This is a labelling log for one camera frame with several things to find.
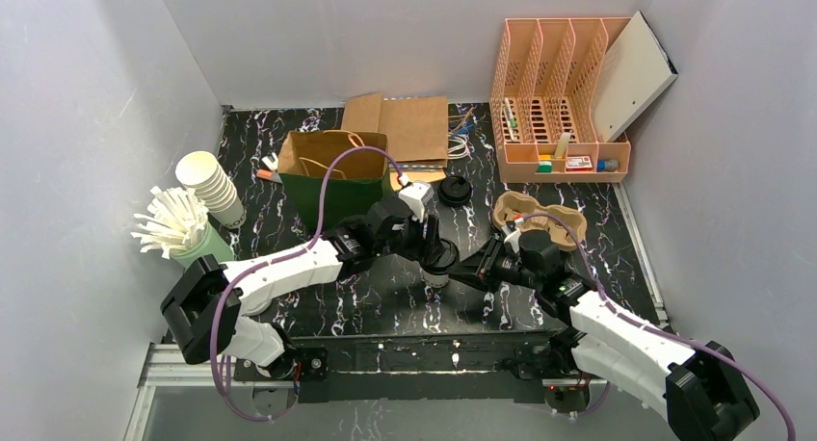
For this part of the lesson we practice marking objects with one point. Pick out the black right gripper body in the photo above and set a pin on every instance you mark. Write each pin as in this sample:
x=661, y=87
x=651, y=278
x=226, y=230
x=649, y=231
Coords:
x=496, y=267

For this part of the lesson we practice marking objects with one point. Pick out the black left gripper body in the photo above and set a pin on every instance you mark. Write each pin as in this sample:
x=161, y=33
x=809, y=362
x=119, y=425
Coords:
x=433, y=246

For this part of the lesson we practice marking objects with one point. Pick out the white paper coffee cup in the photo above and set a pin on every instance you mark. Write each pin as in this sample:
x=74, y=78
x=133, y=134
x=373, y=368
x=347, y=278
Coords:
x=434, y=270

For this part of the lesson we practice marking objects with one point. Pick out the brown pulp cup carrier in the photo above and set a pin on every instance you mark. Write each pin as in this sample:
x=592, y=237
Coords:
x=511, y=205

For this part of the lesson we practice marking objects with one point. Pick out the black coffee cup lid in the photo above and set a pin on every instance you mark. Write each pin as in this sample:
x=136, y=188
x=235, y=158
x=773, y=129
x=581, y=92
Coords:
x=454, y=191

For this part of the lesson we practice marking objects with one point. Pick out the green kraft paper bag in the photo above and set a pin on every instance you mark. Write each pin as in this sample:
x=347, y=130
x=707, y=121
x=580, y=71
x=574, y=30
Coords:
x=358, y=173

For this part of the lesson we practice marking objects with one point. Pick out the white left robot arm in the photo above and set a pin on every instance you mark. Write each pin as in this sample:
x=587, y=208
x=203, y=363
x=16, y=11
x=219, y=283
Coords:
x=211, y=309

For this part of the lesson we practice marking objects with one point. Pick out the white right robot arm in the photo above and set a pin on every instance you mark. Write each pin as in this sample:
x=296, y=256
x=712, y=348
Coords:
x=698, y=395

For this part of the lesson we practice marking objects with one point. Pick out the stack of flat paper bags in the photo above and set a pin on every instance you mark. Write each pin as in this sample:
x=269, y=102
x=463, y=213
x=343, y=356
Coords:
x=416, y=127

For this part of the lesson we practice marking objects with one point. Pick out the red and white small box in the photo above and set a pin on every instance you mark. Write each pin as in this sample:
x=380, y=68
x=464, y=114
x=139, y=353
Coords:
x=579, y=164

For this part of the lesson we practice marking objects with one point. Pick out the grey blue small bottle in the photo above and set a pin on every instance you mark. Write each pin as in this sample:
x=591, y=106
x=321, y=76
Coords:
x=609, y=165

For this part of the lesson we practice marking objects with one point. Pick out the orange plastic file organizer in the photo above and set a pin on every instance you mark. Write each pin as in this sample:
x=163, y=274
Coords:
x=541, y=96

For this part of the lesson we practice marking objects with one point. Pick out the teal and orange stapler tools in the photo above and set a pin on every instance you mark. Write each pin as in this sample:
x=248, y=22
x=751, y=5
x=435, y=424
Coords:
x=268, y=169

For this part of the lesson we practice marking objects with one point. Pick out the stack of white paper cups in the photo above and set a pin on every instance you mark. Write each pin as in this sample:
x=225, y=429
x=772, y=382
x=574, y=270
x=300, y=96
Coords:
x=202, y=172

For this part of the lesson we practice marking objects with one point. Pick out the green cup of white straws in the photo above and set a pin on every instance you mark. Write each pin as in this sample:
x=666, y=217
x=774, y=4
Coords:
x=177, y=225

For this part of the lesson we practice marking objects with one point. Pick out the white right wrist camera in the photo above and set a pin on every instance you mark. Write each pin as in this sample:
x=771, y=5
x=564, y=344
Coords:
x=511, y=241

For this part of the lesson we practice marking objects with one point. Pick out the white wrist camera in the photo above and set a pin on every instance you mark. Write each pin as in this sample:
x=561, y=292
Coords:
x=511, y=241
x=416, y=195

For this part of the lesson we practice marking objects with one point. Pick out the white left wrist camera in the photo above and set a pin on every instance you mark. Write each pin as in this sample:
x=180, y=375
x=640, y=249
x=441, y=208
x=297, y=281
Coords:
x=416, y=195

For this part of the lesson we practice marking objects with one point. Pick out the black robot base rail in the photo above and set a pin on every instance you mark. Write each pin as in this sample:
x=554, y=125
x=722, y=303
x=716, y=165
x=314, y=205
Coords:
x=521, y=366

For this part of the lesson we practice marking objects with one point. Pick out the white board leaning on wall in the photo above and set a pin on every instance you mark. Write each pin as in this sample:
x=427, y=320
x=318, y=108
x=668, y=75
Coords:
x=635, y=70

